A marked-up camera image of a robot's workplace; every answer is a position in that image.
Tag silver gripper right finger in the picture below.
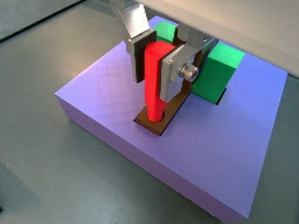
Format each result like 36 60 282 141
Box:
160 24 215 102

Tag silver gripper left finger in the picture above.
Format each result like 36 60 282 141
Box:
109 0 156 83

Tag red hexagonal peg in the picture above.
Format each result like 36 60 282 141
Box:
144 41 173 123

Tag purple board block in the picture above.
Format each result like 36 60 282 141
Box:
55 44 286 222

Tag left green block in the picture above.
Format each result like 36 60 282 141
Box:
153 21 176 44

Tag green block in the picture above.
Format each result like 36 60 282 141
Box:
153 21 176 44
191 43 244 104

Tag right green block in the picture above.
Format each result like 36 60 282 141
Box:
191 43 244 104

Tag brown L-shaped socket piece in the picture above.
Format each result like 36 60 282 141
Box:
133 27 220 137

